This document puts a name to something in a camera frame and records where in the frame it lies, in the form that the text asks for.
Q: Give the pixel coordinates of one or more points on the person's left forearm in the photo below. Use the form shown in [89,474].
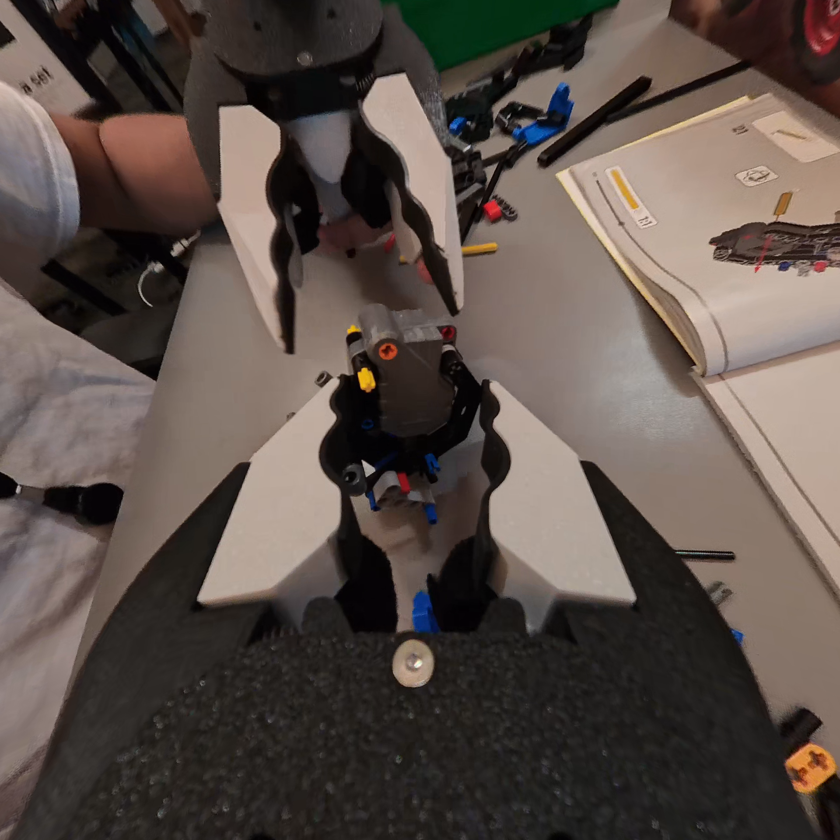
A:
[144,170]

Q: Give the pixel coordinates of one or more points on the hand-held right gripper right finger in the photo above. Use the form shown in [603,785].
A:
[551,525]

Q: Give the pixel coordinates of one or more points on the small blue lego panel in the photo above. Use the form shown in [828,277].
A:
[424,611]

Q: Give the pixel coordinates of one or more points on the large blue lego part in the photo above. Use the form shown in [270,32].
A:
[544,118]

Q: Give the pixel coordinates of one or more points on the person's left hand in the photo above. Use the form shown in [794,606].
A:
[348,233]

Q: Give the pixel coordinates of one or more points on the green storage bin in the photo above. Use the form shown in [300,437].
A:
[499,26]

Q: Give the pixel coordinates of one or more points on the printed lego box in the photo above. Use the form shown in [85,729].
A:
[754,33]

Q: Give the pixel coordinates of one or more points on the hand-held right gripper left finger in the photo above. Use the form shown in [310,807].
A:
[282,525]

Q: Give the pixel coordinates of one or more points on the short black lego axle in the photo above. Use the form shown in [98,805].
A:
[705,555]

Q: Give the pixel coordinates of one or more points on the pile of black lego parts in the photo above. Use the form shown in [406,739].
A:
[469,164]

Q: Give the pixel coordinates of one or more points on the grey black lego assembly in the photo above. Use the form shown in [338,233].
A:
[413,387]

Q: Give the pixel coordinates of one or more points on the long black lego beam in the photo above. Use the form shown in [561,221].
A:
[594,121]

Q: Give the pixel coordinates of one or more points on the red lego connector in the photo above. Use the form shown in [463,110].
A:
[491,210]

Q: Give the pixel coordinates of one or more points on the long thin black rod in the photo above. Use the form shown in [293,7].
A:
[682,88]

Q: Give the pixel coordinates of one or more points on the yellow lego axle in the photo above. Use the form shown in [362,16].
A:
[479,249]

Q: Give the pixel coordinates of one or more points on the orange lego connector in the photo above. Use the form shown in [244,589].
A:
[810,769]

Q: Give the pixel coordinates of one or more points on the white printed sign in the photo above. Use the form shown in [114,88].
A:
[33,72]

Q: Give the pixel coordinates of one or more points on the black chair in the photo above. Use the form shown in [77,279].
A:
[131,341]

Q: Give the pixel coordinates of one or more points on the open lego instruction booklet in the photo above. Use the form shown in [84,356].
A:
[689,249]

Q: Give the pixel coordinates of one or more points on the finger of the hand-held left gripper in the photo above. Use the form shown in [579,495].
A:
[426,164]
[246,197]

